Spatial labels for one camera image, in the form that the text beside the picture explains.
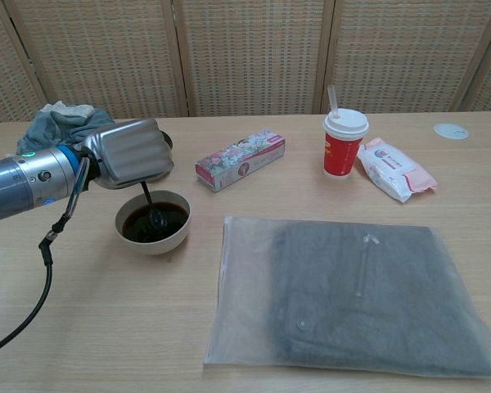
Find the red paper cup white lid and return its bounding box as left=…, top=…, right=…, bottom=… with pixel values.
left=322, top=109, right=371, bottom=182

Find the woven folding screen wooden frame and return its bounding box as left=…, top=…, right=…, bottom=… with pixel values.
left=0, top=0, right=491, bottom=129

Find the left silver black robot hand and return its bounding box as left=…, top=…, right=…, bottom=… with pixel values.
left=80, top=117, right=176, bottom=191

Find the beige bowl of black coffee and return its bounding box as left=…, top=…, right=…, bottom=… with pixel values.
left=115, top=190, right=192, bottom=256

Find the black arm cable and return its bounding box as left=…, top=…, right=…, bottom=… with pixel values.
left=0, top=157, right=90, bottom=358

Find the frosted bag with grey garment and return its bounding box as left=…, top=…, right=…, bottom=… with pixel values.
left=203, top=215, right=491, bottom=378

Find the round glass jar black lid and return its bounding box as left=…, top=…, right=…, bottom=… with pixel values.
left=146, top=129, right=174, bottom=182

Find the white drinking straw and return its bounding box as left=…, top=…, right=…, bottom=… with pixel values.
left=327, top=84, right=342, bottom=120

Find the pink floral cardboard box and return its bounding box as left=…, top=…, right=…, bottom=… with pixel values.
left=194, top=129, right=287, bottom=193

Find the black plastic spoon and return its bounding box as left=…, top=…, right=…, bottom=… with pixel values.
left=140, top=181, right=168, bottom=228

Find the pink white wet wipes pack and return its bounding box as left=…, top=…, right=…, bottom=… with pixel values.
left=356, top=137, right=439, bottom=204

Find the blue denim cloth with lace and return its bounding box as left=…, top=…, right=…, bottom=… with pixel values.
left=16, top=102, right=115, bottom=156

